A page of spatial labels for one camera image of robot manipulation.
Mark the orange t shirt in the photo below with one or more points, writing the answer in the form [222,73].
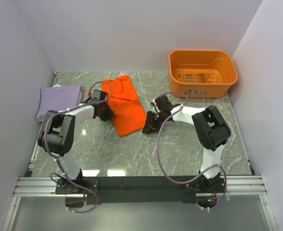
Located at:
[129,114]

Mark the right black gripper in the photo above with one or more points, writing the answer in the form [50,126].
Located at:
[150,126]

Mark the front aluminium rail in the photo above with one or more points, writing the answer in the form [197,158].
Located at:
[235,185]

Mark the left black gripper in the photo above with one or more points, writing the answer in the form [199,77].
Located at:
[110,113]

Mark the folded purple t shirt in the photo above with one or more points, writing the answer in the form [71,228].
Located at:
[57,101]

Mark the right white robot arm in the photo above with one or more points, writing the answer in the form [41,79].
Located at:
[212,131]

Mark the orange plastic basket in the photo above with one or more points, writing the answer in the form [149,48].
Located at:
[201,73]

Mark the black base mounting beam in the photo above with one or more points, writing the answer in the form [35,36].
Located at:
[91,198]

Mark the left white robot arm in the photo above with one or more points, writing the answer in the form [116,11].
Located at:
[56,136]

